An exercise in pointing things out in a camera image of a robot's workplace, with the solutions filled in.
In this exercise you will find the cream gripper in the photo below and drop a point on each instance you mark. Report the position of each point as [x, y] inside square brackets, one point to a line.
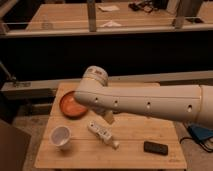
[109, 117]

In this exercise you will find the black phone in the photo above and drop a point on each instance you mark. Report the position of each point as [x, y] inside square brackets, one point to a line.
[156, 148]

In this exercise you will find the orange wooden bowl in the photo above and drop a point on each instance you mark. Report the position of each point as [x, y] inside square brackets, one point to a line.
[70, 108]

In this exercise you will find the white paper sheet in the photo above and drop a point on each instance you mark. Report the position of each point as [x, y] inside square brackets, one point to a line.
[108, 8]

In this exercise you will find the cardboard box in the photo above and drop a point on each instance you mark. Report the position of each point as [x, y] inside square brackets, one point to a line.
[13, 147]

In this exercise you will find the crumpled white paper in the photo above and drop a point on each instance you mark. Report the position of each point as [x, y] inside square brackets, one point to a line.
[111, 24]

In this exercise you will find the blue power adapter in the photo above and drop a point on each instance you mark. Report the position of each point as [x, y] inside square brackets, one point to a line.
[199, 133]

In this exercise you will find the metal frame post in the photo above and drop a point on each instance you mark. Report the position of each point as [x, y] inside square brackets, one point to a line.
[91, 15]

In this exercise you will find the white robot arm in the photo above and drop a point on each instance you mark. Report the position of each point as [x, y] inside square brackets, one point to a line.
[182, 103]

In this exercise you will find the clear plastic bottle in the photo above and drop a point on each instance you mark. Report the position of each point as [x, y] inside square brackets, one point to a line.
[45, 23]

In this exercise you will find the white ceramic cup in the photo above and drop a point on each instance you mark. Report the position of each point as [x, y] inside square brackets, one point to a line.
[60, 137]

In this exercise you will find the metal clamp bracket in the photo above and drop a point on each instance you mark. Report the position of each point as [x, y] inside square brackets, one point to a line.
[15, 82]

